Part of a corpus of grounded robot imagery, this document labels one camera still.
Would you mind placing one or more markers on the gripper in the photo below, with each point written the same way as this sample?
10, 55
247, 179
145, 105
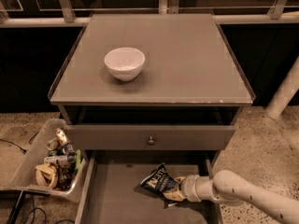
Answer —
188, 188

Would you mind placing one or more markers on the blue chip bag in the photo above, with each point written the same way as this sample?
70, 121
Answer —
160, 181

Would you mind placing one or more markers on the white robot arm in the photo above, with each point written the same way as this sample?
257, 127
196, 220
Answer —
226, 187

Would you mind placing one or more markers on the round metal drawer knob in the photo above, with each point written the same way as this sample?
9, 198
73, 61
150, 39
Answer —
151, 141

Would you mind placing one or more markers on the open grey middle drawer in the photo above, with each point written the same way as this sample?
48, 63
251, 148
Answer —
112, 193

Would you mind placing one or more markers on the grey drawer cabinet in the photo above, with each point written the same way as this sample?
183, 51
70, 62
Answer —
190, 76

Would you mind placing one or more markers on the grey top drawer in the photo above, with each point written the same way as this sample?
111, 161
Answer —
135, 137

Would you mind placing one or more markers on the green item in bin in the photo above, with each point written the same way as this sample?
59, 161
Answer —
78, 161

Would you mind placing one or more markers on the white can in bin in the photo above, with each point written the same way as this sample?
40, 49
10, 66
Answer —
58, 160

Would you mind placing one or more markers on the crushed can upper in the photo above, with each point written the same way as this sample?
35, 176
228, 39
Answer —
64, 142

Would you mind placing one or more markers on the clear plastic bin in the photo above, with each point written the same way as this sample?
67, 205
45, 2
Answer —
25, 176

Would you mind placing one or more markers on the white ceramic bowl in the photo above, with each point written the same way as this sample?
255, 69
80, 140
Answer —
125, 63

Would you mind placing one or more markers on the metal window frame rail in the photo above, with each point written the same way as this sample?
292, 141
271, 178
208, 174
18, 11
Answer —
47, 13

